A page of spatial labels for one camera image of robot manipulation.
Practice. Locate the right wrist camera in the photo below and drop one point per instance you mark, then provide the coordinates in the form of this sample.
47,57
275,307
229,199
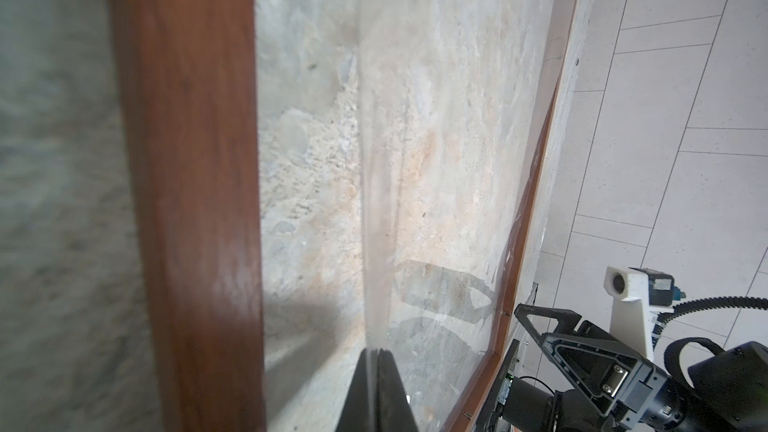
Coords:
639,296

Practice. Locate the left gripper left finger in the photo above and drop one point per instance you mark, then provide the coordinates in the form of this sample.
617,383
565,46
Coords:
358,413

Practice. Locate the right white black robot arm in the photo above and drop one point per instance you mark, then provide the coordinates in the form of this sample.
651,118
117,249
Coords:
700,387

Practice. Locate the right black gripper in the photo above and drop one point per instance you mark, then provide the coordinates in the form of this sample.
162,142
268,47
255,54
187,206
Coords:
612,386

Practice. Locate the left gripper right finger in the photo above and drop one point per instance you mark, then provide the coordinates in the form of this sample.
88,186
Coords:
393,411

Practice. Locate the clear acrylic sheet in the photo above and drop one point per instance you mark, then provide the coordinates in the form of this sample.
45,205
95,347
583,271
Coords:
452,100

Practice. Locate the brown wooden picture frame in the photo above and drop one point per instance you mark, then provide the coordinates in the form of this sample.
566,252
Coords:
243,130

